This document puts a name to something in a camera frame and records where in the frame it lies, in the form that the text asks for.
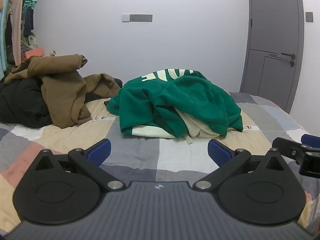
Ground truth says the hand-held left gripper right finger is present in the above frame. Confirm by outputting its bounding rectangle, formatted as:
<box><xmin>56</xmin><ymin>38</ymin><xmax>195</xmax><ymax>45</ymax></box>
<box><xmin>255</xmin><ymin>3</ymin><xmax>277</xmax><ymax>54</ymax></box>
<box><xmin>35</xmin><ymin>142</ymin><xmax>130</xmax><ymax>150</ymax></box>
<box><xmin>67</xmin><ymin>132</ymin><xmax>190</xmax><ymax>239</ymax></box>
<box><xmin>194</xmin><ymin>139</ymin><xmax>288</xmax><ymax>192</ymax></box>

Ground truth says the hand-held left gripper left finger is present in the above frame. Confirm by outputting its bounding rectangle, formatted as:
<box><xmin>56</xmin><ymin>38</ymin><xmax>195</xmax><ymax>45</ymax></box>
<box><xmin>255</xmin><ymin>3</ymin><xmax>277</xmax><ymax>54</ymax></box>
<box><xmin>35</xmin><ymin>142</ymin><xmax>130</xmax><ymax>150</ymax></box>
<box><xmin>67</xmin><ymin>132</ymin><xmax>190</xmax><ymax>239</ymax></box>
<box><xmin>33</xmin><ymin>139</ymin><xmax>125</xmax><ymax>192</ymax></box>

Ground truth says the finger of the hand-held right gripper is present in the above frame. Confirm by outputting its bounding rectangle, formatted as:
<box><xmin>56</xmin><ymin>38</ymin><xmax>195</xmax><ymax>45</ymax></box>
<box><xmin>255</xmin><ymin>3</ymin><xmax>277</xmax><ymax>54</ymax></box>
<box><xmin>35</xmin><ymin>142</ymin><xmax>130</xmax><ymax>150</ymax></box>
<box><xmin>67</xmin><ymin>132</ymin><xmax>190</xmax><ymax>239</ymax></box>
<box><xmin>272</xmin><ymin>137</ymin><xmax>320</xmax><ymax>179</ymax></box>
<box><xmin>301</xmin><ymin>134</ymin><xmax>320</xmax><ymax>147</ymax></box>

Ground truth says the green hoodie with cream print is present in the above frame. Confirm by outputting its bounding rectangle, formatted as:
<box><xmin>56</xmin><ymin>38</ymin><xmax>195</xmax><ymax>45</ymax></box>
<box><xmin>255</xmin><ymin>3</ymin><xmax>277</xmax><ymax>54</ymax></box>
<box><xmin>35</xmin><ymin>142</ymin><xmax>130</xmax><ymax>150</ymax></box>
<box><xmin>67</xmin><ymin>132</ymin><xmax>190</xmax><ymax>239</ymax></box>
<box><xmin>106</xmin><ymin>68</ymin><xmax>244</xmax><ymax>145</ymax></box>

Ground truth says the patchwork quilt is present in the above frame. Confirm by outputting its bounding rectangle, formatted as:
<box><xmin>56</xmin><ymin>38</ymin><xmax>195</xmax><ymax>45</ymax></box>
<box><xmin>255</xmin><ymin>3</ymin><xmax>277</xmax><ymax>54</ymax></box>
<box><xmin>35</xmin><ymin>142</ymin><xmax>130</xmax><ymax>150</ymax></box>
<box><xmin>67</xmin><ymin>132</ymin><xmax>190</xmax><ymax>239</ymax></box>
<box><xmin>0</xmin><ymin>91</ymin><xmax>320</xmax><ymax>233</ymax></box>

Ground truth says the brown hoodie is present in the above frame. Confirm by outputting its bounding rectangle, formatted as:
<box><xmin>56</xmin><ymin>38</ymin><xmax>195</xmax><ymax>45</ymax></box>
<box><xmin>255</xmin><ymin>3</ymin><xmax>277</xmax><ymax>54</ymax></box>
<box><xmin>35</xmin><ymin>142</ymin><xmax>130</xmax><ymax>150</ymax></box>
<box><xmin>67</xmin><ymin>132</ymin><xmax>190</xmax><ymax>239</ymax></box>
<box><xmin>4</xmin><ymin>54</ymin><xmax>122</xmax><ymax>129</ymax></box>

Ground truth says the black jacket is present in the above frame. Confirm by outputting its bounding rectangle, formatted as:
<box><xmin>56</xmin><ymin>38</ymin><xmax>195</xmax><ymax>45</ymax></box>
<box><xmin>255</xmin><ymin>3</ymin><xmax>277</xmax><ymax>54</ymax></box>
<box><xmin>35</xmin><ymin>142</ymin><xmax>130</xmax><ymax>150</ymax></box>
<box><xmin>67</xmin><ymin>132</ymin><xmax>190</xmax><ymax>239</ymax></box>
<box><xmin>0</xmin><ymin>76</ymin><xmax>54</xmax><ymax>128</ymax></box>

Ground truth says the grey door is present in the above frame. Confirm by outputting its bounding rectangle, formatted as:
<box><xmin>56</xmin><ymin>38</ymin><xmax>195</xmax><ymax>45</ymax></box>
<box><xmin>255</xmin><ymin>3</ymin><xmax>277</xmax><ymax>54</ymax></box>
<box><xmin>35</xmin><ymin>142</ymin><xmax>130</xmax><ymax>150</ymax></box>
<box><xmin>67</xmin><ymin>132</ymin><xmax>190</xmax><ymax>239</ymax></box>
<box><xmin>239</xmin><ymin>0</ymin><xmax>309</xmax><ymax>114</ymax></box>

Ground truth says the pink box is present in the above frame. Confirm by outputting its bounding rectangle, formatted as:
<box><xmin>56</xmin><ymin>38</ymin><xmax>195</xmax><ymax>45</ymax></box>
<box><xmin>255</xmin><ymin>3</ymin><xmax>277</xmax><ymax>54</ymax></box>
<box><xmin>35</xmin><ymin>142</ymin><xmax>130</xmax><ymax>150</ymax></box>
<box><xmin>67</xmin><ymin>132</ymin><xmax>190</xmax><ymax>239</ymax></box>
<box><xmin>21</xmin><ymin>49</ymin><xmax>45</xmax><ymax>62</ymax></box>

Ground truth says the floral cloth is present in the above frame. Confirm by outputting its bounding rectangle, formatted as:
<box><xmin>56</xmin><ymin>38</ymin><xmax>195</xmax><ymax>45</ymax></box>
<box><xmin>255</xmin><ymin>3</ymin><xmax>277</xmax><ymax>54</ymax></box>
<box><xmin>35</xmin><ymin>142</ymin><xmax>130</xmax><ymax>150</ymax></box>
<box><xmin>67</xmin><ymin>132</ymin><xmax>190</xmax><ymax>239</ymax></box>
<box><xmin>20</xmin><ymin>32</ymin><xmax>38</xmax><ymax>52</ymax></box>

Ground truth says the dark hanging garment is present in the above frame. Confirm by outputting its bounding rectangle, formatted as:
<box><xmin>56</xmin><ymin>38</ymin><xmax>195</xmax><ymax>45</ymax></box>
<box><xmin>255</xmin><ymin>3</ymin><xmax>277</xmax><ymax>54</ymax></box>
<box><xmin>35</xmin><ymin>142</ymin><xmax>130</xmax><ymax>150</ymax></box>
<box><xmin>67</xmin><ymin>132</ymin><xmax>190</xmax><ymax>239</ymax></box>
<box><xmin>23</xmin><ymin>7</ymin><xmax>35</xmax><ymax>38</ymax></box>

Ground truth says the grey wall socket panel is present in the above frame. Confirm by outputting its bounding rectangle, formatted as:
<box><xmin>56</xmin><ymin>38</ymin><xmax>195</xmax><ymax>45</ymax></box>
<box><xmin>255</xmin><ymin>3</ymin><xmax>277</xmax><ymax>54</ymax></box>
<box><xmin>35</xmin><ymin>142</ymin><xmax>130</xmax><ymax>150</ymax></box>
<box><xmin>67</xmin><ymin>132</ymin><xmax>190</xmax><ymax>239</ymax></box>
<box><xmin>130</xmin><ymin>14</ymin><xmax>153</xmax><ymax>22</ymax></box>

